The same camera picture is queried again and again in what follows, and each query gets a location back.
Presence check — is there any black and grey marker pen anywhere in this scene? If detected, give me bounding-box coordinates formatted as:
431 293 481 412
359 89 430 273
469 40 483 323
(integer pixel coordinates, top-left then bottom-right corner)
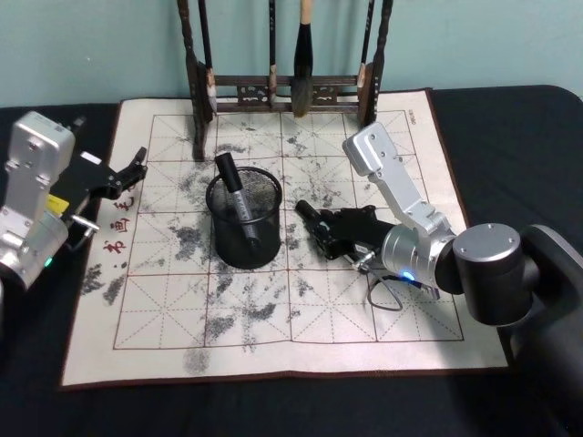
214 153 261 250

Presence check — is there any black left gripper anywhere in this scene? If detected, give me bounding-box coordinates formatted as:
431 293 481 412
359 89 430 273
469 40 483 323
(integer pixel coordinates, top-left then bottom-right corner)
46 146 149 219

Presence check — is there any dark wooden brush rack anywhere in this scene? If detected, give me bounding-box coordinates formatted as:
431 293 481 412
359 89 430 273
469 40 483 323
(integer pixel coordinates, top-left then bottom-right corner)
176 0 395 163

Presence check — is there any thin black-handled calligraphy brush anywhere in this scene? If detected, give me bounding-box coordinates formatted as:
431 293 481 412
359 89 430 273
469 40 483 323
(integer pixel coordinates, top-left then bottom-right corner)
197 0 219 114
266 0 280 108
356 0 377 91

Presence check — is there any black mesh pen cup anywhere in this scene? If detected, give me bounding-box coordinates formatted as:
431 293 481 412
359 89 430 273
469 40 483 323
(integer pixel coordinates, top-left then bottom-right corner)
205 165 284 270

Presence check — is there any black table cloth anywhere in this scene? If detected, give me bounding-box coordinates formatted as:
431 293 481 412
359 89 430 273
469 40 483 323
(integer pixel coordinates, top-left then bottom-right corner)
0 84 583 437

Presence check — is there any ink-stained gridded calligraphy mat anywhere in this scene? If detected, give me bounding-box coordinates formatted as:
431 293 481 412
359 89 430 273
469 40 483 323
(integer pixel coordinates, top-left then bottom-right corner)
57 87 509 393

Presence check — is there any thin dark right gripper cable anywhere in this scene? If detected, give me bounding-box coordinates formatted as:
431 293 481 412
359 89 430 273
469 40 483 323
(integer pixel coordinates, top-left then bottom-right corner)
349 250 407 314

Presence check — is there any large thick calligraphy brush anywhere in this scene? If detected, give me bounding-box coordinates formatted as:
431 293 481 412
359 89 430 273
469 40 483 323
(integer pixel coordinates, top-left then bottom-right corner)
290 0 316 119

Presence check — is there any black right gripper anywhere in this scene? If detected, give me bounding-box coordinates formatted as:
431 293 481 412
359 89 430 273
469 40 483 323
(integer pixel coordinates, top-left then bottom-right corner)
294 199 398 261

